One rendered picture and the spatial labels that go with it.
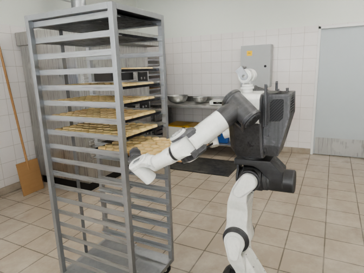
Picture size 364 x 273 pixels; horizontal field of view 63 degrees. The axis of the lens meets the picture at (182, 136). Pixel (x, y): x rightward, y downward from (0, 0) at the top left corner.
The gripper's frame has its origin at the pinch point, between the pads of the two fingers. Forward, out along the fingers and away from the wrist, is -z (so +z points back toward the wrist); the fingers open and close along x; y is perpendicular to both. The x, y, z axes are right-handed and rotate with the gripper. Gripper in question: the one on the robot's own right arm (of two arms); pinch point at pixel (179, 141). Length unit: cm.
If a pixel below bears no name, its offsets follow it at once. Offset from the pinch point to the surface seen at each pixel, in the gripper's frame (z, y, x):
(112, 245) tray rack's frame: -46, -40, -90
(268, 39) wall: 247, -277, 88
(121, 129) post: -38.6, 24.4, 15.5
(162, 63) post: -7, -8, 49
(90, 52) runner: -50, 8, 55
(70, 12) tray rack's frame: -58, 4, 75
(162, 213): -11, -11, -54
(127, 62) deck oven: 5, -263, 55
